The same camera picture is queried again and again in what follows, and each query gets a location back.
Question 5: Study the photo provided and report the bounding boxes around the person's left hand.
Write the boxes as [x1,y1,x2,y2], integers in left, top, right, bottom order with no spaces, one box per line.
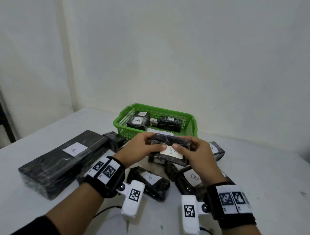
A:
[114,132,168,169]

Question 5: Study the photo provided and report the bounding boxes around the person's right hand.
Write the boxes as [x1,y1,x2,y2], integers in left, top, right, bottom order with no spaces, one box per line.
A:
[172,137,227,187]

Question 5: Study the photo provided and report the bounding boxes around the black packet labelled A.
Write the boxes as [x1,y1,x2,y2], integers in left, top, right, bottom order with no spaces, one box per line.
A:
[127,116,150,129]

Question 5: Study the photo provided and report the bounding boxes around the green plastic mesh basket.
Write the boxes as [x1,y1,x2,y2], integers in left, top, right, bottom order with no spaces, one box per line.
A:
[112,103,198,141]

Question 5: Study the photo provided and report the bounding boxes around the long black packet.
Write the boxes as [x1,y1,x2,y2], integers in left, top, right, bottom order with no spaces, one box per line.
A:
[157,116,182,133]

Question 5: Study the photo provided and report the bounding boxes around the pile of black packets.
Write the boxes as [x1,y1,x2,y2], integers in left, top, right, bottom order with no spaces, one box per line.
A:
[18,130,226,201]

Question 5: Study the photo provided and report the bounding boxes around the person's right forearm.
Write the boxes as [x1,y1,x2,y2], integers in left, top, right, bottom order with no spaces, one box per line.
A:
[219,224,262,235]

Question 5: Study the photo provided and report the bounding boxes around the person's left forearm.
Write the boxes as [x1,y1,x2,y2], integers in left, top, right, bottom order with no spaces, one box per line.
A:
[11,183,105,235]

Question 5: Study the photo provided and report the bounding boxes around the black left wristband with markers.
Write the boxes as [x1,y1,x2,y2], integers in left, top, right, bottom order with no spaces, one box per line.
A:
[83,156,126,199]

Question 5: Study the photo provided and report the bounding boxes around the black wristband with markers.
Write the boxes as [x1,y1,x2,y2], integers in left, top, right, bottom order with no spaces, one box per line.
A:
[83,156,126,199]
[203,182,257,229]

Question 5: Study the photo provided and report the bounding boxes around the black right wristband with markers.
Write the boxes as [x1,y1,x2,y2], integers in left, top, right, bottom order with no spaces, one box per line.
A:
[203,182,257,229]

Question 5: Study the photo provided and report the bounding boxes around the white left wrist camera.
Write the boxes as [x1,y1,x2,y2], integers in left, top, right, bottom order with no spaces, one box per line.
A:
[116,180,145,217]

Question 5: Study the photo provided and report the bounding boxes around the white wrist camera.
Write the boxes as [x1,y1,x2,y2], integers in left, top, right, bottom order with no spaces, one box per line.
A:
[181,195,209,235]
[116,180,145,217]

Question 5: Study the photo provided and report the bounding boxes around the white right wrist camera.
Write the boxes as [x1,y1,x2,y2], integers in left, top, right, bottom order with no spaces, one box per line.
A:
[181,195,209,235]

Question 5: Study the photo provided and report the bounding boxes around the black left camera cable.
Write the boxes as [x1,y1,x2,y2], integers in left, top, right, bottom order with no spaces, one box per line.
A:
[93,206,123,218]

